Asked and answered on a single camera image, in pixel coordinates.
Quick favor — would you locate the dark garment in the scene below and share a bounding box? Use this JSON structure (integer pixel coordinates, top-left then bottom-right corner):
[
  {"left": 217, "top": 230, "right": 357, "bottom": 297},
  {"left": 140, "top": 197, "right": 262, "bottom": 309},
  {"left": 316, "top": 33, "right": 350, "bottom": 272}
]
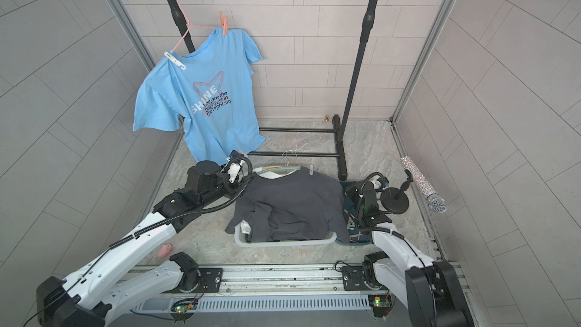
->
[{"left": 225, "top": 167, "right": 350, "bottom": 243}]

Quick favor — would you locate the mint green hanger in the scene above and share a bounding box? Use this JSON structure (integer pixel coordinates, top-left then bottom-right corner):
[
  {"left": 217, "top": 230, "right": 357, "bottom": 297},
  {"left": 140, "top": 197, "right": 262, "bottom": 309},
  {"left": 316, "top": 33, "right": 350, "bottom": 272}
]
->
[{"left": 254, "top": 166, "right": 301, "bottom": 180}]

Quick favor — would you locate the light blue printed t-shirt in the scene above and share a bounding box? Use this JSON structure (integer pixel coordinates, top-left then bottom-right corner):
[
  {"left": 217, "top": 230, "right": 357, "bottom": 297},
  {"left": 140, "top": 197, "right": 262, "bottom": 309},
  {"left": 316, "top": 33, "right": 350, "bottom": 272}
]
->
[{"left": 133, "top": 28, "right": 265, "bottom": 163}]

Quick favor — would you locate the white clothespin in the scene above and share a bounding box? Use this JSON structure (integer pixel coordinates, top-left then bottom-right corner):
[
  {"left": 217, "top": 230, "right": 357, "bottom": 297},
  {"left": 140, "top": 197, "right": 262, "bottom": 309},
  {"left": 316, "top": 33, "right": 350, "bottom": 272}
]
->
[{"left": 163, "top": 51, "right": 187, "bottom": 71}]

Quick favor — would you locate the pink wire hanger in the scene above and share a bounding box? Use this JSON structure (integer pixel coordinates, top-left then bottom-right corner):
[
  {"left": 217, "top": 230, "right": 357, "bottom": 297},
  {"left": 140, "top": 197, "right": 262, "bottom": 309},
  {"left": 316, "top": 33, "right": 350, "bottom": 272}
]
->
[{"left": 175, "top": 0, "right": 215, "bottom": 54}]

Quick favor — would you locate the pink clothespin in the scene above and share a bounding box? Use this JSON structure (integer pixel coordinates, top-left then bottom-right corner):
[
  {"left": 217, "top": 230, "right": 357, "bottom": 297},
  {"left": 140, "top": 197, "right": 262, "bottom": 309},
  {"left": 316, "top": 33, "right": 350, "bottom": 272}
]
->
[
  {"left": 219, "top": 12, "right": 229, "bottom": 35},
  {"left": 157, "top": 243, "right": 173, "bottom": 259}
]

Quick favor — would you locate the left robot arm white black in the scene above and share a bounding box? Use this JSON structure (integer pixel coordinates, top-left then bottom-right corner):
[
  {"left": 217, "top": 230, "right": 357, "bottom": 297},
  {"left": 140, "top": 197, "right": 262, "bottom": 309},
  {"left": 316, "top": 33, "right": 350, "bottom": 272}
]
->
[{"left": 33, "top": 151, "right": 253, "bottom": 326}]

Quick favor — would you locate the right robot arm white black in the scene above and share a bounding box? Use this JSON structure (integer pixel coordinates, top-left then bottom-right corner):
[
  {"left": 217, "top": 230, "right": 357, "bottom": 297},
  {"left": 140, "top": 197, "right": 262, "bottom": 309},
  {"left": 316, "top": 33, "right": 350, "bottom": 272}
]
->
[{"left": 350, "top": 172, "right": 475, "bottom": 326}]

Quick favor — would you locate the glitter microphone on stand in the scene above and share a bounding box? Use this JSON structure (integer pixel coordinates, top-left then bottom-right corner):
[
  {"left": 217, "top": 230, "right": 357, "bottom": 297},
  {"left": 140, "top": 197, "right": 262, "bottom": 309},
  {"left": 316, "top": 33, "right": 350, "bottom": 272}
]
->
[{"left": 380, "top": 156, "right": 447, "bottom": 214}]

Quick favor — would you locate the teal plastic tray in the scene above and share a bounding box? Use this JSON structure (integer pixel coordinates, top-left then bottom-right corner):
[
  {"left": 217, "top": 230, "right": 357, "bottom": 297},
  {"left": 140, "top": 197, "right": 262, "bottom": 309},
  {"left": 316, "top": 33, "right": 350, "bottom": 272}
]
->
[{"left": 340, "top": 181, "right": 372, "bottom": 245}]

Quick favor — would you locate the white laundry basket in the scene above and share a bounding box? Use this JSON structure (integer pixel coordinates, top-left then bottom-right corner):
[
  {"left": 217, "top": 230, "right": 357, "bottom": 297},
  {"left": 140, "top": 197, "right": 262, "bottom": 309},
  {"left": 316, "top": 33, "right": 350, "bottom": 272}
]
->
[{"left": 234, "top": 225, "right": 337, "bottom": 248}]

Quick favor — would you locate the pink clothespin on floor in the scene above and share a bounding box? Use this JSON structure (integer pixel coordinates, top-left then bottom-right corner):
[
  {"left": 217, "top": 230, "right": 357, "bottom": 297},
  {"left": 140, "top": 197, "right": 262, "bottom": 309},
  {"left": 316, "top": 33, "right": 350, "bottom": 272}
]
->
[{"left": 157, "top": 243, "right": 173, "bottom": 259}]

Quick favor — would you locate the right circuit board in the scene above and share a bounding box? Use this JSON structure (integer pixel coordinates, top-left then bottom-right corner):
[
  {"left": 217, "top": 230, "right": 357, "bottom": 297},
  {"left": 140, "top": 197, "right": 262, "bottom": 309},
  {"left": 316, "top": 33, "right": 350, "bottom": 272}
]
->
[{"left": 369, "top": 293, "right": 395, "bottom": 319}]

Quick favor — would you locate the circuit board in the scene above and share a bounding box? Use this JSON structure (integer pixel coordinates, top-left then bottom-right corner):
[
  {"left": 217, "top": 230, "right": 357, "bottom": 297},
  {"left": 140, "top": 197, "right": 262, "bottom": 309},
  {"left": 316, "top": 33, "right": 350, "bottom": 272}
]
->
[
  {"left": 369, "top": 293, "right": 395, "bottom": 319},
  {"left": 169, "top": 298, "right": 198, "bottom": 323}
]

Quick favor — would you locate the left circuit board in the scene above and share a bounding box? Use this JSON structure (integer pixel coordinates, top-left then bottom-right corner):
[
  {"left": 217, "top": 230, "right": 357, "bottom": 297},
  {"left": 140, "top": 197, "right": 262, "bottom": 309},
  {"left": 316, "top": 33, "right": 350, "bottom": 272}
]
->
[{"left": 169, "top": 298, "right": 198, "bottom": 323}]

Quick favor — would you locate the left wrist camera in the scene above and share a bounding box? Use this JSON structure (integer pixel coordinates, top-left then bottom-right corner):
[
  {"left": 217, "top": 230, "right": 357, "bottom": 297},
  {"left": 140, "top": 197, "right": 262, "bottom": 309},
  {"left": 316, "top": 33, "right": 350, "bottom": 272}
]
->
[{"left": 227, "top": 160, "right": 244, "bottom": 184}]

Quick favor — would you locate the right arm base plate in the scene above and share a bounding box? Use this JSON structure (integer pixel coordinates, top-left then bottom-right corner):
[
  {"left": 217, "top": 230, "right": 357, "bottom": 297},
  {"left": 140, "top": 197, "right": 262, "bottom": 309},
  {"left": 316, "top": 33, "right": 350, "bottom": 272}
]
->
[{"left": 340, "top": 265, "right": 387, "bottom": 292}]

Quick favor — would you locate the silver wire hanger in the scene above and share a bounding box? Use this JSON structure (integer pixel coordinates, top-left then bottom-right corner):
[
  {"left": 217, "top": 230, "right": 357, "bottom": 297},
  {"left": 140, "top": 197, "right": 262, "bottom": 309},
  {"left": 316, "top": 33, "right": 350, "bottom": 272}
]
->
[{"left": 281, "top": 150, "right": 298, "bottom": 166}]

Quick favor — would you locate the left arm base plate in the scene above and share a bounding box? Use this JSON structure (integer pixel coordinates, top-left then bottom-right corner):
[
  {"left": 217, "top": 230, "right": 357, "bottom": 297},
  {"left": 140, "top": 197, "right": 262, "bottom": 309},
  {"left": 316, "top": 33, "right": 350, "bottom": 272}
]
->
[{"left": 178, "top": 267, "right": 223, "bottom": 294}]

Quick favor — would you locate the aluminium mounting rail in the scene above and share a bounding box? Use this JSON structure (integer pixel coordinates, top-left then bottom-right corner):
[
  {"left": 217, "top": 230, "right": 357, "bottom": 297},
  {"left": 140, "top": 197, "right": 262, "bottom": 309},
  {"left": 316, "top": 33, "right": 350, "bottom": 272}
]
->
[{"left": 85, "top": 260, "right": 471, "bottom": 298}]

